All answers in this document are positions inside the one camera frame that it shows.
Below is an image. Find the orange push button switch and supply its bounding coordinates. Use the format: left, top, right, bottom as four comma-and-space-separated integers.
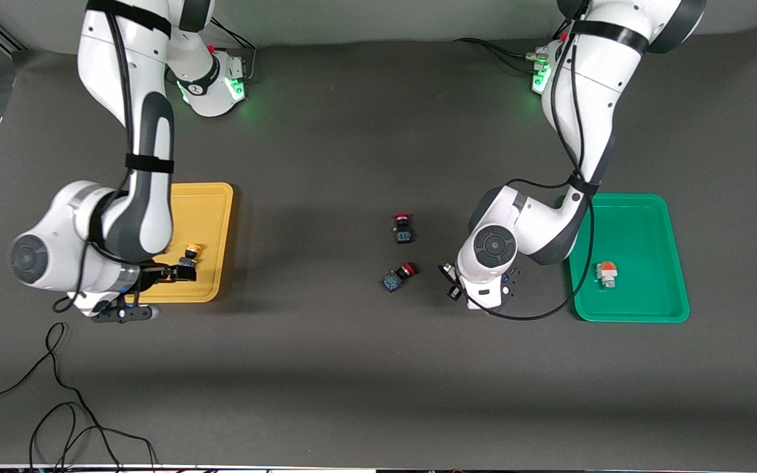
595, 260, 619, 290

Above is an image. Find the yellow plastic tray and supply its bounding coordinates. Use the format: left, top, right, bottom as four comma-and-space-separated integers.
134, 183, 235, 304

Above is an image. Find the red mushroom push button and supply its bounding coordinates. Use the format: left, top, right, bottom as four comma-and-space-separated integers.
382, 261, 421, 294
392, 212, 416, 245

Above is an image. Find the green plastic tray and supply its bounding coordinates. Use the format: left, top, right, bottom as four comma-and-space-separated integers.
568, 193, 690, 324

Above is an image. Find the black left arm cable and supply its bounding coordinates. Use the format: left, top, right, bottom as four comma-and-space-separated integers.
467, 30, 596, 323

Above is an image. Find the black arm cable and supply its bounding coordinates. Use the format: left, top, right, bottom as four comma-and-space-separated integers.
52, 7, 139, 315
467, 30, 596, 323

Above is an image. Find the black velcro cable strap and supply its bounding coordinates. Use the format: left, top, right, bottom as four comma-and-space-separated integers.
571, 20, 650, 55
566, 169, 601, 196
124, 153, 175, 174
86, 0, 172, 37

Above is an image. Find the loose black cable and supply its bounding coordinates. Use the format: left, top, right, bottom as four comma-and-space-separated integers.
0, 322, 159, 473

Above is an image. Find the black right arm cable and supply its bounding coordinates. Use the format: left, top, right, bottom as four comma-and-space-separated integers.
52, 7, 139, 315

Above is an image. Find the black right base cable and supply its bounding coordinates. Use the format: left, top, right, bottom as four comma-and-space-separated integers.
211, 18, 258, 83

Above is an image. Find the black base cable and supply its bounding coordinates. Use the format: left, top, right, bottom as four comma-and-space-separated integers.
454, 37, 540, 70
211, 18, 258, 83

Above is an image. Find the black left base cable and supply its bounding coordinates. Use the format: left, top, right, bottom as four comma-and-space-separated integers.
454, 37, 540, 70

